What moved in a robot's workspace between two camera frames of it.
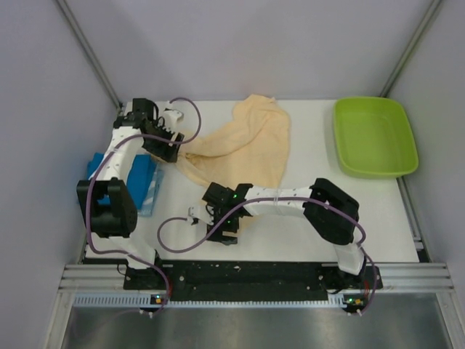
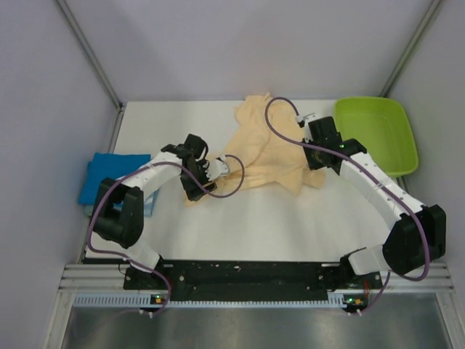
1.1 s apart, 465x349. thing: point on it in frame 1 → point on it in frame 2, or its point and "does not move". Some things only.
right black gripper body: [230, 224] → [314, 160]
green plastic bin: [374, 137] does not move
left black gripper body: [160, 147] → [191, 185]
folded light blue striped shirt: [153, 193] does not move
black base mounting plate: [249, 281] does not move
